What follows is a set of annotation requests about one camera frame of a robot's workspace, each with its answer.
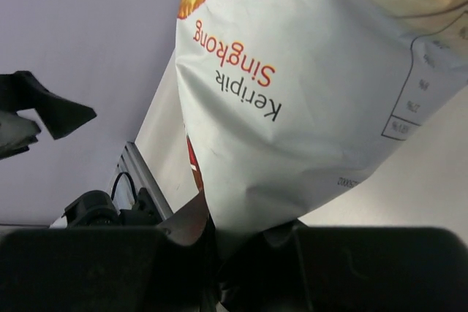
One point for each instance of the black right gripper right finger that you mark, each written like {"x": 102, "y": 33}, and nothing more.
{"x": 298, "y": 268}

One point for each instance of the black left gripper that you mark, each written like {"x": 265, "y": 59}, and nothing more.
{"x": 22, "y": 91}

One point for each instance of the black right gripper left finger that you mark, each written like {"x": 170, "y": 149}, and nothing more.
{"x": 103, "y": 269}

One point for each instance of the brown Chuba barbeque bag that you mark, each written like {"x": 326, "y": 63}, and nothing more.
{"x": 287, "y": 104}

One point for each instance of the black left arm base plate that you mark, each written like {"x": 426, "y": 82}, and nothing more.
{"x": 143, "y": 213}

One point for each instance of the aluminium mounting rail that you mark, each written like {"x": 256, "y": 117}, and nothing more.
{"x": 130, "y": 175}

